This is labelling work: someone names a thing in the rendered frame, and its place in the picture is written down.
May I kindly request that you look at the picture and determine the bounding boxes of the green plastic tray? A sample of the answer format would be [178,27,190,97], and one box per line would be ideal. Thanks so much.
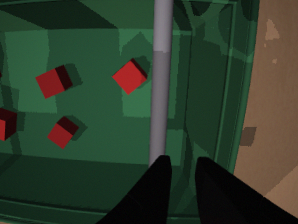
[0,0,259,224]

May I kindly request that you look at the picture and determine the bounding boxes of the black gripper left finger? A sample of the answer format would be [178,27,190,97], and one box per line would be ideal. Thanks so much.
[96,155,172,224]

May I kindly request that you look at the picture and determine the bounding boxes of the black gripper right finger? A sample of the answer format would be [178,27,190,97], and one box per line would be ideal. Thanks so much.
[194,156,298,224]

